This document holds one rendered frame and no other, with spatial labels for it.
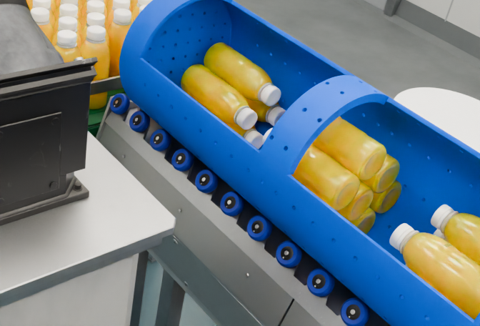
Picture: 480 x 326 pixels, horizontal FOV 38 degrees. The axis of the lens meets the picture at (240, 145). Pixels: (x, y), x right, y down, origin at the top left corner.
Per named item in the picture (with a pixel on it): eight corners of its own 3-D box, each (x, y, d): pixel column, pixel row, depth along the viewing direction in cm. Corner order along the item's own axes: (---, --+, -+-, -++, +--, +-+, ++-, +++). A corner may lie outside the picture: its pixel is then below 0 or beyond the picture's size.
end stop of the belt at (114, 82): (60, 102, 145) (61, 89, 143) (58, 100, 145) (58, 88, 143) (209, 68, 169) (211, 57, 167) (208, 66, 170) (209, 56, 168)
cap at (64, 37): (57, 45, 141) (57, 37, 140) (56, 36, 144) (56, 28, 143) (77, 46, 142) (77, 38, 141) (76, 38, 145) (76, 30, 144)
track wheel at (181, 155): (193, 154, 130) (199, 157, 132) (179, 142, 133) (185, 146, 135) (179, 174, 131) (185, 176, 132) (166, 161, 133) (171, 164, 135)
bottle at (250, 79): (221, 34, 140) (275, 71, 131) (231, 54, 145) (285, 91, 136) (197, 56, 139) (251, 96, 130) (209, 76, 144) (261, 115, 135)
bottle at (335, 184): (338, 218, 111) (269, 164, 121) (365, 187, 112) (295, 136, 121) (327, 201, 106) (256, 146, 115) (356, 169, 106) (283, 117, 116)
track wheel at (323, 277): (336, 278, 109) (341, 280, 110) (316, 261, 111) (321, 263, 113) (319, 301, 109) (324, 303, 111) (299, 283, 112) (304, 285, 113)
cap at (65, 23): (81, 28, 150) (81, 20, 149) (68, 33, 146) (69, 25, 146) (66, 21, 151) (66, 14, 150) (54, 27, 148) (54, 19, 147)
